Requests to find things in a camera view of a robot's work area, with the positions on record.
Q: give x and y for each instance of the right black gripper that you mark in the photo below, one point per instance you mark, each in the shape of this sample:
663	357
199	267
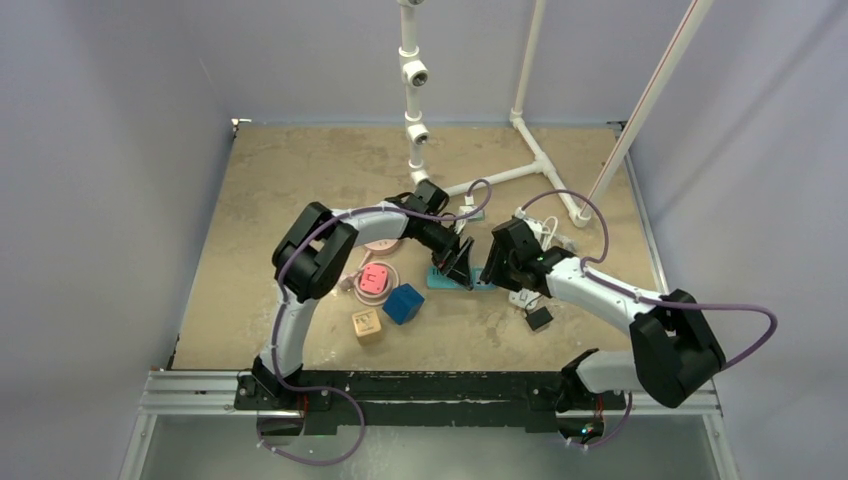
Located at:
497	258

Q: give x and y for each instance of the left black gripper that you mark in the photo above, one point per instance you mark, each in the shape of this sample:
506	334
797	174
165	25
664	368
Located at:
459	270

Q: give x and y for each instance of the teal power strip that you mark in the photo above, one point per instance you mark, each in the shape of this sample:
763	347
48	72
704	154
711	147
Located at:
436	281

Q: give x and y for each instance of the blue cube socket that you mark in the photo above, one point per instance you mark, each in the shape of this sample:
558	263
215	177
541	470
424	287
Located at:
403	304

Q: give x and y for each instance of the tan cube plug adapter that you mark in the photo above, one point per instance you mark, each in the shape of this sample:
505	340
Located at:
367	326

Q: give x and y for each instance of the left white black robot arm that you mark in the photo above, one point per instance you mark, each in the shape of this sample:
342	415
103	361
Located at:
310	260

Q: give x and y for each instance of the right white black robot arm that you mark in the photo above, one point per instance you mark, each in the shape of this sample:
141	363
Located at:
673	349

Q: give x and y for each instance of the pink square plug adapter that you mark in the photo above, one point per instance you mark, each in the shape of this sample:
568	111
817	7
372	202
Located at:
374	279

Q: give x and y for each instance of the black power adapter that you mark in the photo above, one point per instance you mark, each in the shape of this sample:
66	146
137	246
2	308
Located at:
538	318

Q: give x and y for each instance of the round pink power socket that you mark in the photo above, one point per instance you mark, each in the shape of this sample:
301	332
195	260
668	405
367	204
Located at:
383	247

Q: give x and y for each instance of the white square wall adapter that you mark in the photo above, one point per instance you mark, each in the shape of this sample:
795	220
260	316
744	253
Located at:
524	300

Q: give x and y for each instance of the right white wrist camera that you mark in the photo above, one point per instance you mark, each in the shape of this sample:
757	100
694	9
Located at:
544	231

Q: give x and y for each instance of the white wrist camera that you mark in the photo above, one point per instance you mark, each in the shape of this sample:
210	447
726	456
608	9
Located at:
544	231
470	211

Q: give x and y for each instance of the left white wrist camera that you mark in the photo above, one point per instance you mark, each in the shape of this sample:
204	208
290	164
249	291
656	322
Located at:
470	211

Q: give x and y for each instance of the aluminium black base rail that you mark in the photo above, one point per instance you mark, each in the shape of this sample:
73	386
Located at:
535	401

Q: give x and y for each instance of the white PVC pipe frame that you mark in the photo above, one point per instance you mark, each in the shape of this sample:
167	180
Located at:
514	61

